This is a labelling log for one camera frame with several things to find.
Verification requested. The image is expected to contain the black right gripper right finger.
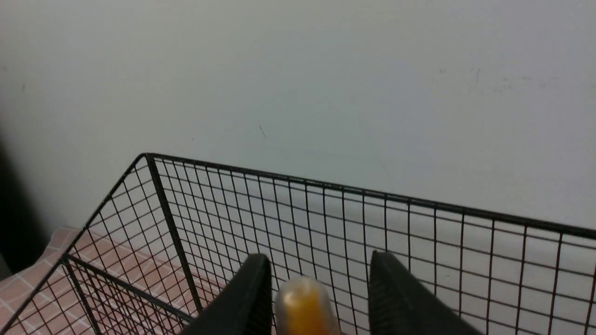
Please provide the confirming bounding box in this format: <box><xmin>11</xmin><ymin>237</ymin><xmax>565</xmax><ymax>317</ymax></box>
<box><xmin>369</xmin><ymin>251</ymin><xmax>480</xmax><ymax>335</ymax></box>

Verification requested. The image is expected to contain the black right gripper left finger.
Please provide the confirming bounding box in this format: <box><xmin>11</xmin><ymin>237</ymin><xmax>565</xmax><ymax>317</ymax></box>
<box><xmin>181</xmin><ymin>253</ymin><xmax>272</xmax><ymax>335</ymax></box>

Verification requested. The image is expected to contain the red sauce bottle yellow cap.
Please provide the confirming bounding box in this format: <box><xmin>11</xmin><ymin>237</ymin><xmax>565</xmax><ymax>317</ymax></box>
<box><xmin>275</xmin><ymin>276</ymin><xmax>341</xmax><ymax>335</ymax></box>

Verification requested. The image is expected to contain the black wire mesh rack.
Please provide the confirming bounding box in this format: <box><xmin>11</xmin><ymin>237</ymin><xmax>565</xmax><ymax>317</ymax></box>
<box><xmin>1</xmin><ymin>154</ymin><xmax>595</xmax><ymax>335</ymax></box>

